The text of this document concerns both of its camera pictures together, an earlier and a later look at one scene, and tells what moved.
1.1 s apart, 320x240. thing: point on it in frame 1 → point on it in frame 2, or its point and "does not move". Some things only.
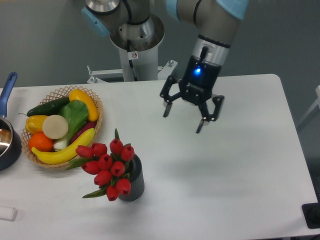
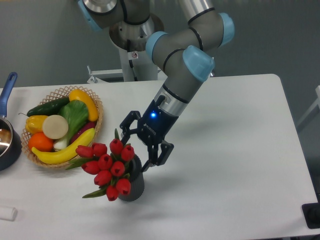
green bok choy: x=76 y=113 does not move
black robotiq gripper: x=196 y=86 → x=153 y=127
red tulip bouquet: x=109 y=167 does not move
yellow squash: x=78 y=94 does not move
